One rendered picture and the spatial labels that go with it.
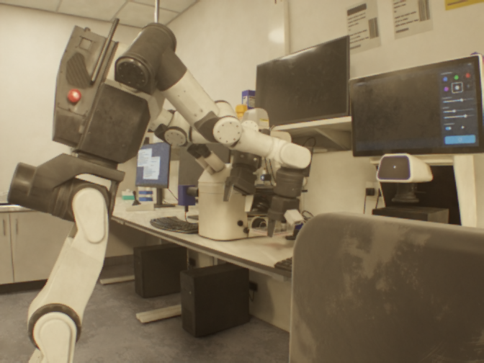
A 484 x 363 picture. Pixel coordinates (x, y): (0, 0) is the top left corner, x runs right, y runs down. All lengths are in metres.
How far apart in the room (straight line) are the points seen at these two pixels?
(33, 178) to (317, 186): 1.49
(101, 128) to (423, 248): 0.79
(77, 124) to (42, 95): 2.97
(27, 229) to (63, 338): 2.29
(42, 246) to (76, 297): 2.27
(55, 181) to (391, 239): 0.80
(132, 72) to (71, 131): 0.24
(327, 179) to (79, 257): 1.39
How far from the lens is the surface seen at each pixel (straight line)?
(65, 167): 0.96
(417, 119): 1.13
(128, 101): 0.94
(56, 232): 3.27
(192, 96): 0.89
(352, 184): 1.86
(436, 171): 1.17
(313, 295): 0.47
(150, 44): 0.84
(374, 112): 1.20
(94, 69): 0.97
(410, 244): 0.36
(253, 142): 1.00
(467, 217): 1.26
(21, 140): 3.82
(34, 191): 0.97
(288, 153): 1.03
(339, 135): 1.95
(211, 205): 1.38
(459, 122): 1.08
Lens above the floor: 1.01
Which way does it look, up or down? 1 degrees down
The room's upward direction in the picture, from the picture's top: straight up
